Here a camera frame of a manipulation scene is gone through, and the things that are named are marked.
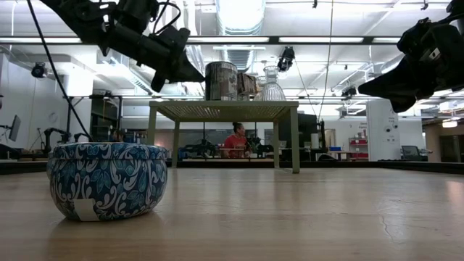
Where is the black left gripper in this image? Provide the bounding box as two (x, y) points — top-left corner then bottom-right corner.
(108, 21), (206, 93)

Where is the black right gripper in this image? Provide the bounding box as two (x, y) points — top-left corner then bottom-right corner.
(357, 20), (464, 113)

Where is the silver labelled candle tin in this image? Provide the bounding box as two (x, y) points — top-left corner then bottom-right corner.
(236, 72), (259, 102)
(204, 60), (239, 102)

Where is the clear ribbed glass candlestick holder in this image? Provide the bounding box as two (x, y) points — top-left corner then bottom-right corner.
(260, 65), (286, 102)
(253, 75), (268, 102)

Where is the mint green perforated metal shelf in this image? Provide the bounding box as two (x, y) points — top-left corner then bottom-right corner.
(147, 100), (301, 174)

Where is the white square pillar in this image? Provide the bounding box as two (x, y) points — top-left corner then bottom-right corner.
(365, 99), (402, 162)

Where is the rack with red bins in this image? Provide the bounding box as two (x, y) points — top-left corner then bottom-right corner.
(348, 136), (369, 160)

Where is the dark storage rack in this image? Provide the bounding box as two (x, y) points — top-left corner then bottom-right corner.
(89, 96), (123, 142)

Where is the person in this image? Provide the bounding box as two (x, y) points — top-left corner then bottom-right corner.
(221, 122), (252, 160)

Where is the black cabinet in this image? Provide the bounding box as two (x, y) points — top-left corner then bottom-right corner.
(278, 112), (320, 160)

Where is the blue patterned round tin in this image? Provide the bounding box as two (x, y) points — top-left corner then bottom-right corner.
(46, 141), (168, 222)

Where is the black computer monitor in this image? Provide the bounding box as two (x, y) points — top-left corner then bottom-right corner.
(7, 115), (22, 141)

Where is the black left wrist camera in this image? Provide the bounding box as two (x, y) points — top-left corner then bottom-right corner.
(117, 0), (160, 25)

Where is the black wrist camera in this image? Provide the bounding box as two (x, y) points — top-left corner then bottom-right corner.
(117, 0), (160, 25)
(446, 0), (464, 18)

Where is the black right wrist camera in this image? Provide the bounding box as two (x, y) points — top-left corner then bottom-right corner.
(446, 0), (464, 18)

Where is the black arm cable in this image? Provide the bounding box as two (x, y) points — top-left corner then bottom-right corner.
(25, 0), (94, 142)

